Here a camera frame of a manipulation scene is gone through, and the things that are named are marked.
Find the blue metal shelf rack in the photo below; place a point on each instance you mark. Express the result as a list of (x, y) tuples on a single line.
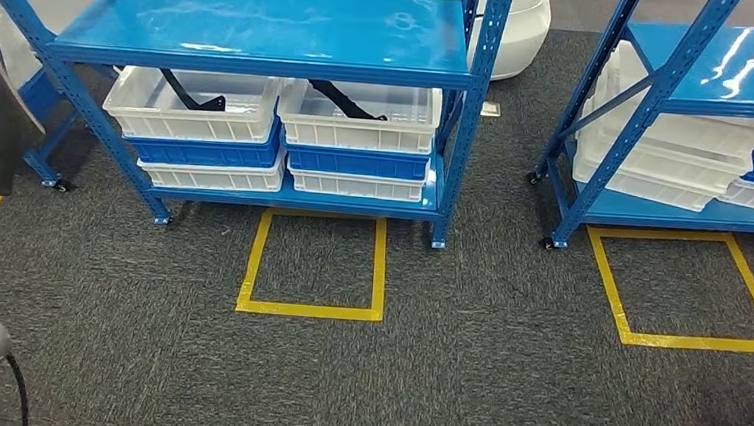
[(726, 70), (264, 24)]

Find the black curved trim part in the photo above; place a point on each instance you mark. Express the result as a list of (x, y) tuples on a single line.
[(345, 103), (215, 102)]

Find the black caster wheel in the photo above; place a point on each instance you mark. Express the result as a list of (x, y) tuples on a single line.
[(62, 185), (547, 243), (534, 178)]

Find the small white floor plate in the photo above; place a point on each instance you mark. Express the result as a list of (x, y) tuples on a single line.
[(490, 109)]

